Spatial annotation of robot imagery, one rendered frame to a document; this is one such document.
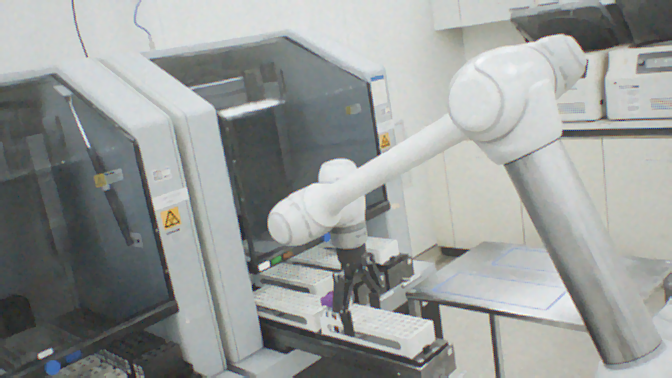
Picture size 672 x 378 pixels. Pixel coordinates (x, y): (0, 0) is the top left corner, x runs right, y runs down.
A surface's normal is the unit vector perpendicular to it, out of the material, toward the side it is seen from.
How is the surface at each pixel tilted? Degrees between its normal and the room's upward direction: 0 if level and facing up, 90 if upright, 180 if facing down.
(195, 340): 90
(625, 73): 59
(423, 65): 90
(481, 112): 81
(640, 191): 90
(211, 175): 90
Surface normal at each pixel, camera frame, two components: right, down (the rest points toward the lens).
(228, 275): 0.72, 0.04
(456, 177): -0.68, 0.28
